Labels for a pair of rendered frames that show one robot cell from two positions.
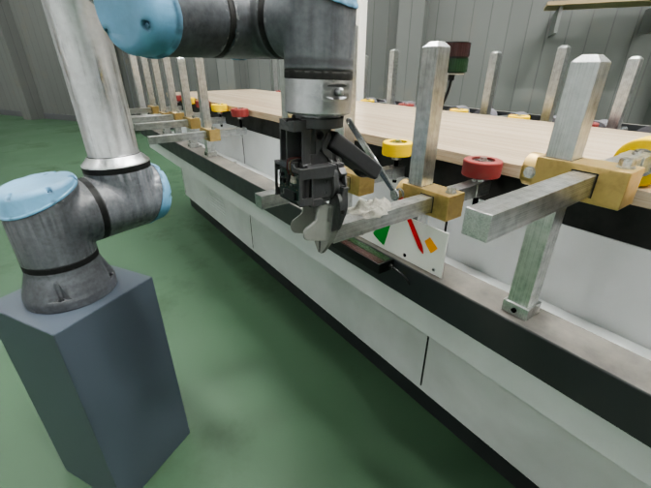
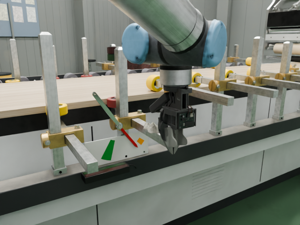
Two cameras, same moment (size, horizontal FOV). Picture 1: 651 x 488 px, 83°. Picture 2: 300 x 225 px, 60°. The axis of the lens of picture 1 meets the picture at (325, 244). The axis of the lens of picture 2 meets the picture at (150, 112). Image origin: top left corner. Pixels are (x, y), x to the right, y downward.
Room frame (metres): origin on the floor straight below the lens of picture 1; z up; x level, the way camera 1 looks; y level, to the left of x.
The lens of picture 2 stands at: (0.53, 0.75, 1.15)
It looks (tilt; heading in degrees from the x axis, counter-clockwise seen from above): 16 degrees down; 275
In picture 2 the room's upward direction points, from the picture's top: straight up
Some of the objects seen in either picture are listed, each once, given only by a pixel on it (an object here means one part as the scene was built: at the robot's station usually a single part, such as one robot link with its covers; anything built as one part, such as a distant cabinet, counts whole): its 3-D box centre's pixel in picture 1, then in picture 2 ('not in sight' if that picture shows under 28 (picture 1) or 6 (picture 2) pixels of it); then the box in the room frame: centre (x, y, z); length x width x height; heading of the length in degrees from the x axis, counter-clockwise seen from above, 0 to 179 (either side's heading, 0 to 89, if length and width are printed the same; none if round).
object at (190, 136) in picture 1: (200, 135); not in sight; (1.68, 0.56, 0.80); 0.43 x 0.03 x 0.04; 126
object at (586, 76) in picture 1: (543, 227); not in sight; (0.53, -0.34, 0.86); 0.03 x 0.03 x 0.48; 36
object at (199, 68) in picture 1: (204, 108); not in sight; (1.74, 0.54, 0.91); 0.03 x 0.03 x 0.48; 36
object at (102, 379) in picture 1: (106, 381); not in sight; (0.74, 0.61, 0.30); 0.25 x 0.25 x 0.60; 66
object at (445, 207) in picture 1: (428, 198); (127, 120); (0.71, -0.21, 0.85); 0.13 x 0.06 x 0.05; 36
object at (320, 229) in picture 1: (318, 231); (180, 140); (0.51, 0.01, 0.86); 0.06 x 0.03 x 0.09; 126
